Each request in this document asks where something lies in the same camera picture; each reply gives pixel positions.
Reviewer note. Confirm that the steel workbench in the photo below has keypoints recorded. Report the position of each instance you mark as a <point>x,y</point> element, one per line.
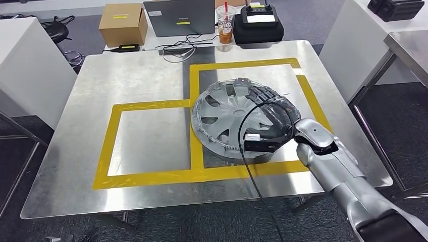
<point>133,76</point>
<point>411,50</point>

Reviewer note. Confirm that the black hard case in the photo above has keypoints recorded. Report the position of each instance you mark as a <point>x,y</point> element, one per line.
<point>396,9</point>

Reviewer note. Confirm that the silver plastic wheel cover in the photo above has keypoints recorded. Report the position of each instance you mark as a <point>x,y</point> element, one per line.
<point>224,117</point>

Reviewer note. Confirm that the white side table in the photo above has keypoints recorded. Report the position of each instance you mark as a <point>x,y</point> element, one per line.
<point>33,70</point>

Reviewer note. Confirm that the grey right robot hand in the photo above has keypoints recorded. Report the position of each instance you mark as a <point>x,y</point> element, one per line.
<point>279,112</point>

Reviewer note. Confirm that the black power adapter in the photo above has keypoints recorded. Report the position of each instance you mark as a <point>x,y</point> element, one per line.
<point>127,47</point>

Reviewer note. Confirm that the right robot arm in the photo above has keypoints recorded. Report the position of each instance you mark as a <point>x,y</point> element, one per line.
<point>337,170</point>

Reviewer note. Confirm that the grey laptop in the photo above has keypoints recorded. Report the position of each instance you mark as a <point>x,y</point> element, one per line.
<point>180,18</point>

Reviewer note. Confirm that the black remote controller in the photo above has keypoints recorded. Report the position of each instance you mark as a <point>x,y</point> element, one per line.
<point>260,16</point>

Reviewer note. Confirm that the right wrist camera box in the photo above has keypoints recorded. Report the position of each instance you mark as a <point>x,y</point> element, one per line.
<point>262,145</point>

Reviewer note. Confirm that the plastic drink cup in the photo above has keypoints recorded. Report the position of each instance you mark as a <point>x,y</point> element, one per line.
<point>226,31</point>

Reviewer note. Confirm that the black padded case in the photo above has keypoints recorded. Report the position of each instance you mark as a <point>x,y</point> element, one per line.
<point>257,35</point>

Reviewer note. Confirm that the brown cardboard box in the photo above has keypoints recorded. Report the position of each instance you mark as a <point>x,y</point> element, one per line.
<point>122,28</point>

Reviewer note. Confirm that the steel table frame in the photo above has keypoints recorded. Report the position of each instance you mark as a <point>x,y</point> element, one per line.
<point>23,133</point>

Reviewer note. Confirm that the white desk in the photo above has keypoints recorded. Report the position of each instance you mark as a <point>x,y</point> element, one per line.
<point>157,41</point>

